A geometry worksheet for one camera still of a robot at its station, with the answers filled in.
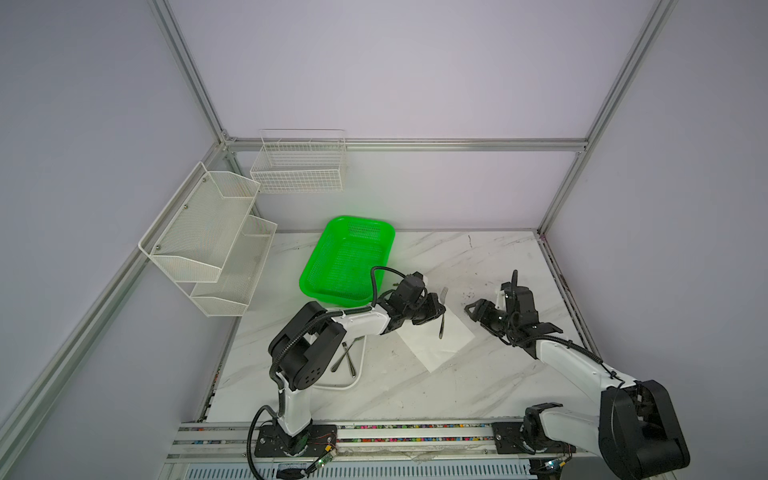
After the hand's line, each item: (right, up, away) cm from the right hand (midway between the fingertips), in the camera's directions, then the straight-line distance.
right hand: (469, 310), depth 87 cm
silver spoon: (-40, -16, -2) cm, 43 cm away
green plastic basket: (-43, +12, +21) cm, 49 cm away
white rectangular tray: (-37, -17, -2) cm, 41 cm away
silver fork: (-7, +3, +5) cm, 9 cm away
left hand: (-7, 0, 0) cm, 7 cm away
